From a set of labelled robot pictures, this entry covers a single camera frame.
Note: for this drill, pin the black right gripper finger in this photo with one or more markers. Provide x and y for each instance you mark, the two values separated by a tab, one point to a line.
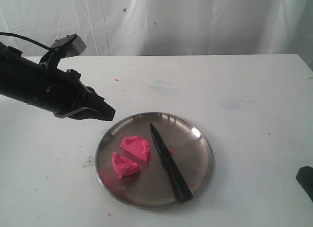
304	177

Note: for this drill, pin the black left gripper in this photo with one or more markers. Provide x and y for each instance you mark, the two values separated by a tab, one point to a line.
63	94

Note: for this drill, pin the pink dough lump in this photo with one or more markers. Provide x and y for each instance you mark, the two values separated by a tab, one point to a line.
123	166
137	146

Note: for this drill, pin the black knife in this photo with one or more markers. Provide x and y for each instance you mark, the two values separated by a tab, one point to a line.
180	187

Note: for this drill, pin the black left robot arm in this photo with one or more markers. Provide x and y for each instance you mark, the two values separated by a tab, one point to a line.
15	74

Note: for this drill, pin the white backdrop curtain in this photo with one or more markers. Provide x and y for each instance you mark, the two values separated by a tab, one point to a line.
167	27

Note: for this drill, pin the round steel plate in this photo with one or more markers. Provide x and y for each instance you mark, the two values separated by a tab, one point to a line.
151	188

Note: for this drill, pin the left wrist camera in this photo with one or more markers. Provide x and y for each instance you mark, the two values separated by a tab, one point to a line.
69	46

